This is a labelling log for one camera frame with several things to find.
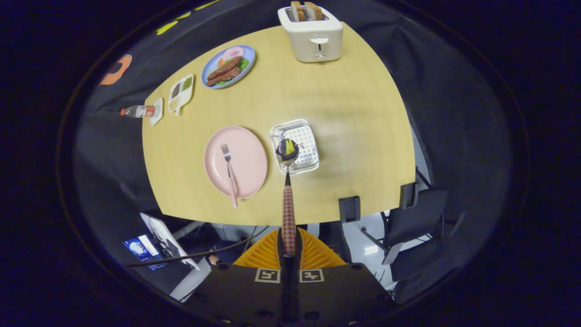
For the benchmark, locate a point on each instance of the white divided condiment dish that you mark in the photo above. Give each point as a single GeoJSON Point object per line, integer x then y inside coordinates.
{"type": "Point", "coordinates": [181, 93]}

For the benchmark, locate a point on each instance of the pink ham slice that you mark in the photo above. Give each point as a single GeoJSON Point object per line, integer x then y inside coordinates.
{"type": "Point", "coordinates": [233, 53]}

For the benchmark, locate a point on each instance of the pink plate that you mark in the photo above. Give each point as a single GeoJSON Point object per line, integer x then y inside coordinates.
{"type": "Point", "coordinates": [247, 159]}

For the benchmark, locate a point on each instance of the toast slice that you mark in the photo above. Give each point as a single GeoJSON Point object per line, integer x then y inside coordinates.
{"type": "Point", "coordinates": [297, 11]}
{"type": "Point", "coordinates": [313, 10]}

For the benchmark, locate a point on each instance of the lit blue screen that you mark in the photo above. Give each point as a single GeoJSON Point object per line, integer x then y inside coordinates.
{"type": "Point", "coordinates": [140, 250]}

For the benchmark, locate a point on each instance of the blue plate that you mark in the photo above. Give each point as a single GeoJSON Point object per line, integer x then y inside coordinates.
{"type": "Point", "coordinates": [211, 72]}

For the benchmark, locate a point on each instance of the white panel device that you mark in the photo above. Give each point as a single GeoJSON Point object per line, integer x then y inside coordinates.
{"type": "Point", "coordinates": [170, 240]}

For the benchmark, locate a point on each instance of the clear bottle with red label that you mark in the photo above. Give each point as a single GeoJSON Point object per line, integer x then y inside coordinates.
{"type": "Point", "coordinates": [136, 111]}

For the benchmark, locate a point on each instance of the white square coaster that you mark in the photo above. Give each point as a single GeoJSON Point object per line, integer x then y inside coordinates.
{"type": "Point", "coordinates": [158, 113]}

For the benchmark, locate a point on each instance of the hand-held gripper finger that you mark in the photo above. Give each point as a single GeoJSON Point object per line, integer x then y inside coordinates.
{"type": "Point", "coordinates": [284, 290]}
{"type": "Point", "coordinates": [295, 290]}

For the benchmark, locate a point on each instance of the white toaster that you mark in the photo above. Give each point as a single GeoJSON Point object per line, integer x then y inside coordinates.
{"type": "Point", "coordinates": [313, 43]}

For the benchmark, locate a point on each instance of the black chair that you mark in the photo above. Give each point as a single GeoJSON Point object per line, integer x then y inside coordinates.
{"type": "Point", "coordinates": [417, 213]}

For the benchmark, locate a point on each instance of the green lettuce leaf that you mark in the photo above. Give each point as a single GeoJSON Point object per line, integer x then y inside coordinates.
{"type": "Point", "coordinates": [244, 63]}

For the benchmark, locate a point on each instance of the black table clamp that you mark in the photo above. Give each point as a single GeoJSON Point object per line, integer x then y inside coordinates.
{"type": "Point", "coordinates": [349, 209]}
{"type": "Point", "coordinates": [408, 195]}

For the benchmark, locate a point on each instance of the brown sausage strip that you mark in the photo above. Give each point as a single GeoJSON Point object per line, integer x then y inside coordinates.
{"type": "Point", "coordinates": [224, 69]}
{"type": "Point", "coordinates": [224, 77]}

